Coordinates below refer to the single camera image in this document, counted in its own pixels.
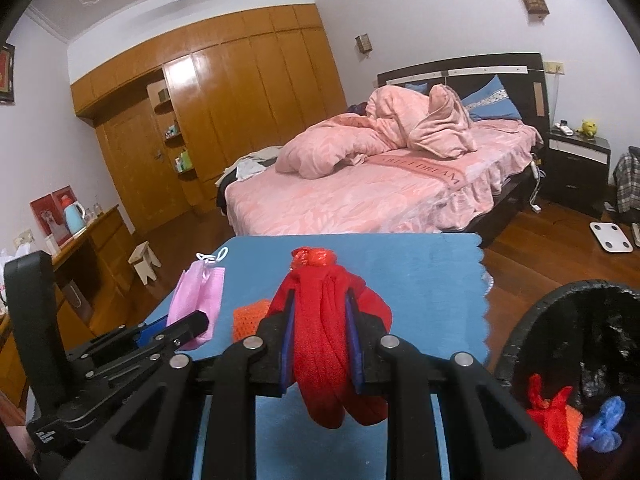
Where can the wooden dresser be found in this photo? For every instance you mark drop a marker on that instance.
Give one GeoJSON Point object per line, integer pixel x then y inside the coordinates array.
{"type": "Point", "coordinates": [100, 250]}

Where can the pink face mask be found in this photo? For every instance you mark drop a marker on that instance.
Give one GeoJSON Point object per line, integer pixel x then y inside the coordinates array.
{"type": "Point", "coordinates": [197, 292]}

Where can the red plastic bag ball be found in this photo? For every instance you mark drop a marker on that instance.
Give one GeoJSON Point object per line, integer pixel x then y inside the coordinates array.
{"type": "Point", "coordinates": [312, 257]}

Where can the red and white box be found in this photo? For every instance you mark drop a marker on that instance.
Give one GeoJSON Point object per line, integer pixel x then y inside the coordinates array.
{"type": "Point", "coordinates": [45, 210]}

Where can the wooden wardrobe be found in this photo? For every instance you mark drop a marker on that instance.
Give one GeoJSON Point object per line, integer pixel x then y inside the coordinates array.
{"type": "Point", "coordinates": [235, 100]}

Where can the pile of clothes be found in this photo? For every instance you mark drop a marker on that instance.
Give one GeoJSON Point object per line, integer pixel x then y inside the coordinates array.
{"type": "Point", "coordinates": [252, 165]}

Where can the small wall lamp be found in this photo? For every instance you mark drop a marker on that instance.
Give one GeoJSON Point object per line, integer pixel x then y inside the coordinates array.
{"type": "Point", "coordinates": [364, 43]}

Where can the red knotted cloth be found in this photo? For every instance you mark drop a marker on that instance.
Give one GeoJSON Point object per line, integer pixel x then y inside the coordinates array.
{"type": "Point", "coordinates": [545, 405]}

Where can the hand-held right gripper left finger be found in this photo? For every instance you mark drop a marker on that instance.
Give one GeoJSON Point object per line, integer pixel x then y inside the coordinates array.
{"type": "Point", "coordinates": [285, 350]}

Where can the framed wall picture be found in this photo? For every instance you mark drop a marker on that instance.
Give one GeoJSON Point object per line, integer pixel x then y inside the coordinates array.
{"type": "Point", "coordinates": [6, 72]}

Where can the blue tablecloth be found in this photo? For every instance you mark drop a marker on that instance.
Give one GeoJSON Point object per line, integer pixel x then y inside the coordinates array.
{"type": "Point", "coordinates": [425, 285]}

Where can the pink bedsheet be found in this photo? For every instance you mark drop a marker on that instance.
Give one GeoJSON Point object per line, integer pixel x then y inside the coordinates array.
{"type": "Point", "coordinates": [350, 195]}

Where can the yellow toy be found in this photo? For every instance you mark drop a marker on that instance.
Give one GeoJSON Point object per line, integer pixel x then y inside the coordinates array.
{"type": "Point", "coordinates": [587, 127]}

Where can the wall socket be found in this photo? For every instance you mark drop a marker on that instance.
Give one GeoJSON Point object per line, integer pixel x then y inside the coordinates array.
{"type": "Point", "coordinates": [553, 66]}

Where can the dark wooden bed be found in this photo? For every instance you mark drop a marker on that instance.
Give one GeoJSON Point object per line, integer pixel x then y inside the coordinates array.
{"type": "Point", "coordinates": [525, 67]}

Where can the pink quilt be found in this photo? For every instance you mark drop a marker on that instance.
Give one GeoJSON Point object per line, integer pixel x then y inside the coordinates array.
{"type": "Point", "coordinates": [320, 150]}

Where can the large blue pillow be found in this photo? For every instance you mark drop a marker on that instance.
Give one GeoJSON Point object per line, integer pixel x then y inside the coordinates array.
{"type": "Point", "coordinates": [492, 102]}

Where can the dark nightstand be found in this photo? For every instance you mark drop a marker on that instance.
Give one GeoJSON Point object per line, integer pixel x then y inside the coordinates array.
{"type": "Point", "coordinates": [575, 175]}

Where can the white bathroom scale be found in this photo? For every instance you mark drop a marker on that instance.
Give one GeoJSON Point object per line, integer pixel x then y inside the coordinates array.
{"type": "Point", "coordinates": [612, 236]}

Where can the white and red scale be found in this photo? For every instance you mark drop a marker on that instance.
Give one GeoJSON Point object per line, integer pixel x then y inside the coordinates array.
{"type": "Point", "coordinates": [636, 235]}

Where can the blue electric kettle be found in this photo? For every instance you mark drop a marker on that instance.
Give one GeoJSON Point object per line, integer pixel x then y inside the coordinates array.
{"type": "Point", "coordinates": [74, 217]}

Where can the white power strip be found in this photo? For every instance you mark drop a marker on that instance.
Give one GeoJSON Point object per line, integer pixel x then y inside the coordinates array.
{"type": "Point", "coordinates": [536, 170]}

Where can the black bag-lined bin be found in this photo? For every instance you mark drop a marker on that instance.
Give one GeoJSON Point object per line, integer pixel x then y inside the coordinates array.
{"type": "Point", "coordinates": [550, 310]}

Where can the small blue pillow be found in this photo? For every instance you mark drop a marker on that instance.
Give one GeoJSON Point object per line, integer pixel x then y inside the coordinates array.
{"type": "Point", "coordinates": [415, 88]}

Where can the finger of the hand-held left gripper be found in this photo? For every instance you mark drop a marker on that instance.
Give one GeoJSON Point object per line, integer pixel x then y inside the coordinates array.
{"type": "Point", "coordinates": [150, 335]}
{"type": "Point", "coordinates": [192, 325]}

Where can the plaid cloth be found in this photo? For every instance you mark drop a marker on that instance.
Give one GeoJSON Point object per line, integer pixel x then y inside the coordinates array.
{"type": "Point", "coordinates": [627, 185]}

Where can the white paper bag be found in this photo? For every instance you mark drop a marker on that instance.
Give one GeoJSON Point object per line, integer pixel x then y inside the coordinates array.
{"type": "Point", "coordinates": [77, 302]}

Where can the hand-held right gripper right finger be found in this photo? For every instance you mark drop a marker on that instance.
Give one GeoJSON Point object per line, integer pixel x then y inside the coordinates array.
{"type": "Point", "coordinates": [356, 360]}

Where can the small wooden stool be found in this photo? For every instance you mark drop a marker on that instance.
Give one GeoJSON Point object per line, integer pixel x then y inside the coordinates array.
{"type": "Point", "coordinates": [145, 260]}

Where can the white remote control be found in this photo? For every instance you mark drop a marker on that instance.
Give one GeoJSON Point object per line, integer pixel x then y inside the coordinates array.
{"type": "Point", "coordinates": [564, 127]}

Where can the blue plastic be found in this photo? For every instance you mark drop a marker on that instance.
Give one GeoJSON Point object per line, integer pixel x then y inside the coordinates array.
{"type": "Point", "coordinates": [602, 425]}

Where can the large wall lamp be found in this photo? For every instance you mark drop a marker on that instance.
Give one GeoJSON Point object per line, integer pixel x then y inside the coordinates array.
{"type": "Point", "coordinates": [532, 0]}

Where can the green bottle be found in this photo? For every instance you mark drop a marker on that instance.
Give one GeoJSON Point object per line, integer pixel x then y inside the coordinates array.
{"type": "Point", "coordinates": [184, 160]}

